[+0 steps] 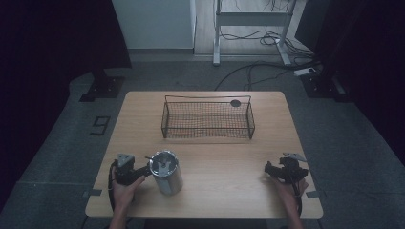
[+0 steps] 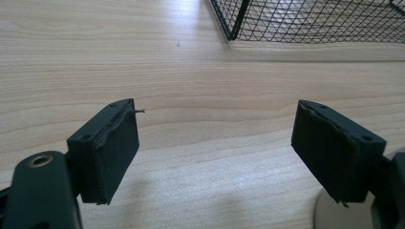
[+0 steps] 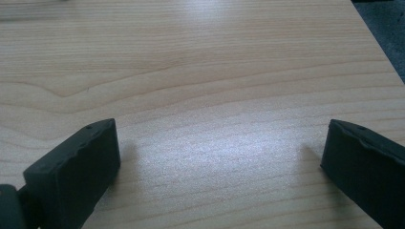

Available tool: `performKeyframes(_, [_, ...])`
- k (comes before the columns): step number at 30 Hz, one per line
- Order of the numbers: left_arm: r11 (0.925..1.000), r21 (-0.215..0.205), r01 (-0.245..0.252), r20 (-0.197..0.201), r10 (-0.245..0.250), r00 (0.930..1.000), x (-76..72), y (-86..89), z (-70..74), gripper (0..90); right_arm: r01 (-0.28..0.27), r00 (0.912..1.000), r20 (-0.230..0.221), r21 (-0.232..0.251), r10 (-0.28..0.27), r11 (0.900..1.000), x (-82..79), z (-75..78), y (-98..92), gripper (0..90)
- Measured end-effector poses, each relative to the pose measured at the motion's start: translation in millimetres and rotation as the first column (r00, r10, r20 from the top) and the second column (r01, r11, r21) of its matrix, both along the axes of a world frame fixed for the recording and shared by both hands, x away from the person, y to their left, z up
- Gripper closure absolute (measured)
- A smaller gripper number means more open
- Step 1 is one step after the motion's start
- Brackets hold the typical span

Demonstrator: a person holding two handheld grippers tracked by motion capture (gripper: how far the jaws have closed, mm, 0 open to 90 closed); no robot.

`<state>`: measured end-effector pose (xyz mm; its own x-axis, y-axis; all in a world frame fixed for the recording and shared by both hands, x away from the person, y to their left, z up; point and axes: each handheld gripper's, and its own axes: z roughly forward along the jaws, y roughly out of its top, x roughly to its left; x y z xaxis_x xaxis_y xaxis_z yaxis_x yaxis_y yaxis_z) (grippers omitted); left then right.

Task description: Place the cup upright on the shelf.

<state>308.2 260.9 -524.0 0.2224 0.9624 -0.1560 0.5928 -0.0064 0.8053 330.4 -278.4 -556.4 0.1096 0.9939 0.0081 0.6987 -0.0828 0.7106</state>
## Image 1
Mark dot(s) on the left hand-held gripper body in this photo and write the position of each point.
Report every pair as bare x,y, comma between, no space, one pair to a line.
124,171

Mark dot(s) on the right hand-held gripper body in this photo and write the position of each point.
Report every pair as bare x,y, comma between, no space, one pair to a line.
292,170

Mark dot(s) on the silver metal can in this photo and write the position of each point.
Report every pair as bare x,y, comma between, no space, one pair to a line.
166,173

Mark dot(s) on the person's left hand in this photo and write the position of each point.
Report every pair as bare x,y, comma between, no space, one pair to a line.
124,194

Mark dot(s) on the person's right hand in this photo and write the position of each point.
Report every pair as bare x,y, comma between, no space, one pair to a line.
290,192

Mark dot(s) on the grey tape piece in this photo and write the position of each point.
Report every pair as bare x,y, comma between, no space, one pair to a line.
312,194
93,192

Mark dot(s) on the black floor tape marker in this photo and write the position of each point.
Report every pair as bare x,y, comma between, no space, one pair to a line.
100,125

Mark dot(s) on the black round table grommet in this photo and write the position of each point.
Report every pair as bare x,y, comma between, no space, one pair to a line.
235,103

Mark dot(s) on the black stand base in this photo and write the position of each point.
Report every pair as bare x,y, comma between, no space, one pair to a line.
103,87
323,86

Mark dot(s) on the white power strip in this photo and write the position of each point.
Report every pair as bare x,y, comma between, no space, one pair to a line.
305,71

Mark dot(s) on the dark curtain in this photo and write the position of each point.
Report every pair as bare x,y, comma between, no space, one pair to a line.
366,63
47,63

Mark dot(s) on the white cabinet panel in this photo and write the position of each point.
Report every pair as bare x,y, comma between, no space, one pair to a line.
153,24

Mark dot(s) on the white metal desk frame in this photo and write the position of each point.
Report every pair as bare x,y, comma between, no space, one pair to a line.
251,19

